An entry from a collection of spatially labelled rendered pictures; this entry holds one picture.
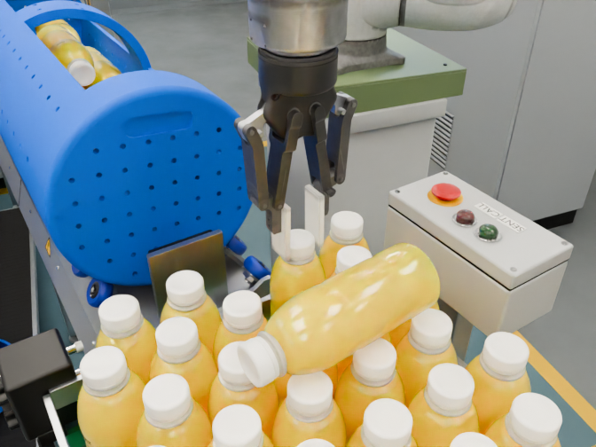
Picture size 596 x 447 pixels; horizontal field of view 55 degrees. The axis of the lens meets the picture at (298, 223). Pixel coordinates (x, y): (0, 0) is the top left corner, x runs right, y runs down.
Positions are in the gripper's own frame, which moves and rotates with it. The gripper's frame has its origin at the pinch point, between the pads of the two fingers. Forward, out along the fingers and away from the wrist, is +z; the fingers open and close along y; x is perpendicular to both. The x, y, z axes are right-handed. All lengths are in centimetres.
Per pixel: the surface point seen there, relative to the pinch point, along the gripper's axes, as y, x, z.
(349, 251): -3.6, 5.2, 2.1
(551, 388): -104, -13, 111
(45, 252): 23, -47, 25
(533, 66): -146, -75, 33
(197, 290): 13.4, 1.8, 2.2
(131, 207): 13.8, -17.0, 2.4
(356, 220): -8.0, 0.7, 2.1
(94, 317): 21.2, -19.2, 19.2
